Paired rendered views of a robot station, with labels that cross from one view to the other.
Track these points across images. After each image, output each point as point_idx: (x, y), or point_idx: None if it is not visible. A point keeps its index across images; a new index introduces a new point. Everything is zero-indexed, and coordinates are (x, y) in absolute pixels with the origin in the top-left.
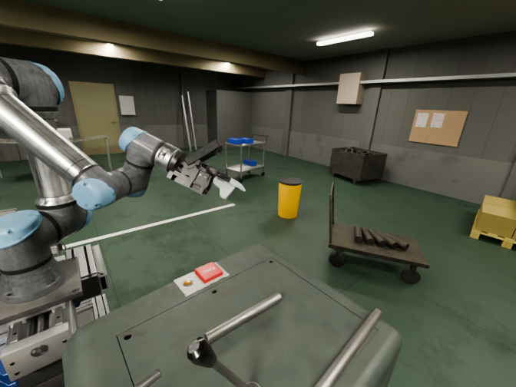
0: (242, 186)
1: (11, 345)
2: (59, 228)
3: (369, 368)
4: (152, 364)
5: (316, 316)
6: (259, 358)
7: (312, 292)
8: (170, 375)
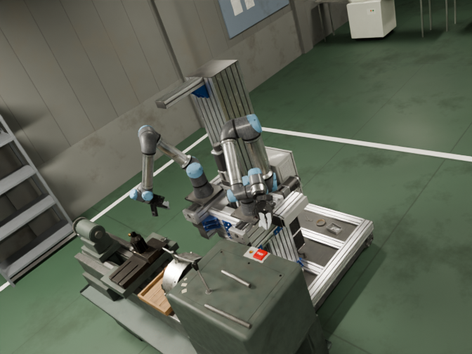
0: (265, 226)
1: (232, 227)
2: None
3: (223, 324)
4: (213, 263)
5: (244, 303)
6: (220, 289)
7: (260, 299)
8: (211, 270)
